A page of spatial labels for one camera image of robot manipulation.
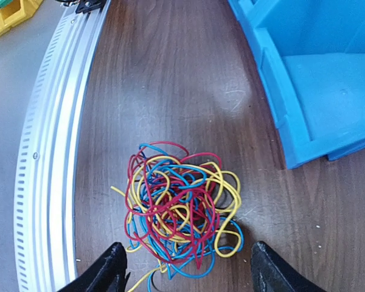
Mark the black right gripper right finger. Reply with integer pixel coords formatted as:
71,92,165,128
251,241,303,291

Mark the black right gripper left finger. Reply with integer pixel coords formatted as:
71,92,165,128
60,242,130,292

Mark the yellow cable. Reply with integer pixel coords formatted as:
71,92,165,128
110,155,242,292

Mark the blue plastic bin right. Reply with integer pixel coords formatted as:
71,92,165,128
229,1,365,169

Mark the yellow plastic crate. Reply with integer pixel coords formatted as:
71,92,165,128
0,0,42,36

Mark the aluminium front rail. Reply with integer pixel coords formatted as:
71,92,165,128
13,4,109,291

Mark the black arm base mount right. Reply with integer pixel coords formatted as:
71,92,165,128
75,0,106,14

